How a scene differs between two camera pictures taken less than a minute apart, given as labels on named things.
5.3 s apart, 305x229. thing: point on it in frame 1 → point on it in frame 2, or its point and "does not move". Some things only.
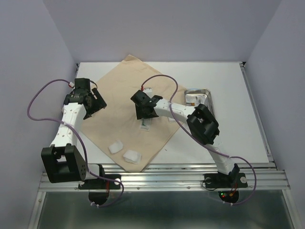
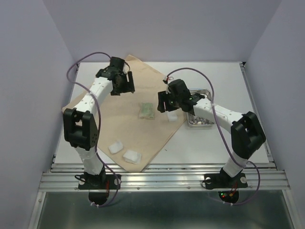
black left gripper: x=100 y=102 → x=129 y=87
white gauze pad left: x=116 y=147 does not move
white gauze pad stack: x=132 y=156 does not move
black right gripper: x=140 y=113 → x=163 y=96
